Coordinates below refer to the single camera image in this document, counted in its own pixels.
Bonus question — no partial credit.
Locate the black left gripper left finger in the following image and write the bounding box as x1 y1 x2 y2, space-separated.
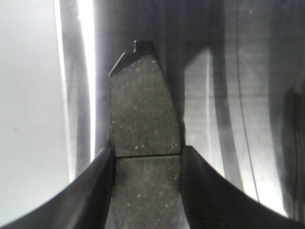
4 148 114 229

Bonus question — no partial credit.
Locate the dark brake pad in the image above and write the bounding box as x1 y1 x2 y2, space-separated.
109 41 181 229

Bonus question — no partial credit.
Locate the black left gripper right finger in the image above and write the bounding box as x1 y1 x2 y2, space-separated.
180 146 305 229

